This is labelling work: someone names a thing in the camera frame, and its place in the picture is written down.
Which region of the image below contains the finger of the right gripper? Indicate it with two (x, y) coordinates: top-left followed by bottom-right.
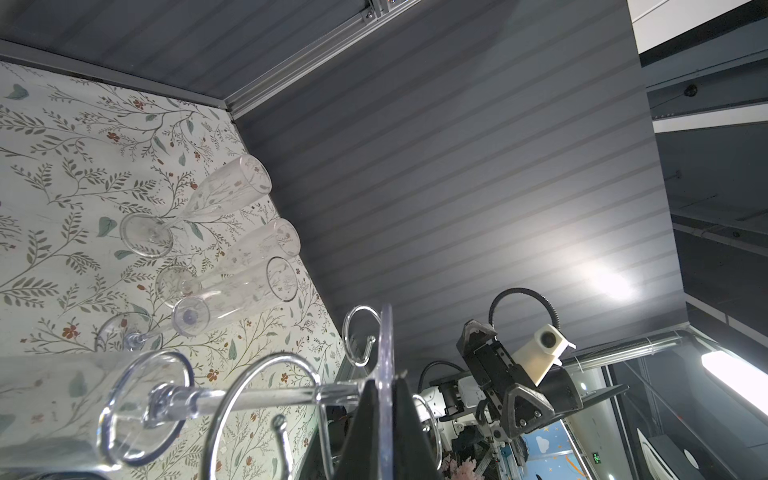
(500, 384), (555, 438)

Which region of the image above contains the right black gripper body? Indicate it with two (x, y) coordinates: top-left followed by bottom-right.
(457, 320), (582, 431)

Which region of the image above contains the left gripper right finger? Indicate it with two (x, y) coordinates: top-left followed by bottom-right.
(393, 377), (442, 480)

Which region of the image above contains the floral table mat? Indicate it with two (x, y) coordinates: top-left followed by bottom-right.
(1, 61), (343, 479)

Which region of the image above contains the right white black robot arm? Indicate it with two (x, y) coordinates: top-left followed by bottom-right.
(417, 320), (628, 479)

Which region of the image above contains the chrome wine glass rack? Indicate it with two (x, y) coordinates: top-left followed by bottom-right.
(98, 304), (445, 480)

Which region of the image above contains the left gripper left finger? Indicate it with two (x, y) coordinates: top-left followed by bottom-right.
(333, 380), (379, 480)

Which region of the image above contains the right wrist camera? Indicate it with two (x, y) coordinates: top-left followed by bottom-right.
(512, 325), (576, 386)

